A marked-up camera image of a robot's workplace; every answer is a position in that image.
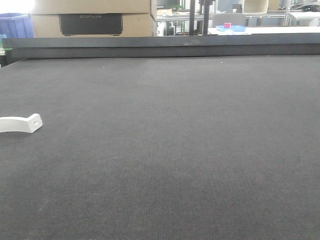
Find white curved PVC pipe clamp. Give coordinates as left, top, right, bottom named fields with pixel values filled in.
left=0, top=113, right=43, bottom=134

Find small red cube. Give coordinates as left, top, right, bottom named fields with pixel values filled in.
left=223, top=22, right=232, bottom=29

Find shallow blue tray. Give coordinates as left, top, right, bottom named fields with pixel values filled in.
left=216, top=25, right=247, bottom=33

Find black vertical stand posts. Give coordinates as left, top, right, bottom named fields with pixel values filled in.
left=188, top=0, right=216, bottom=36

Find white background table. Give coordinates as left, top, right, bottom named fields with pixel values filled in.
left=208, top=26, right=320, bottom=36

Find large cardboard box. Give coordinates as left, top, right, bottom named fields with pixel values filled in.
left=30, top=0, right=157, bottom=38

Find black foam table edge board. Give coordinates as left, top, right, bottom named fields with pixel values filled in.
left=2, top=33, right=320, bottom=59

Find blue plastic crate background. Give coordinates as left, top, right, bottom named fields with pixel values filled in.
left=0, top=13, right=34, bottom=38

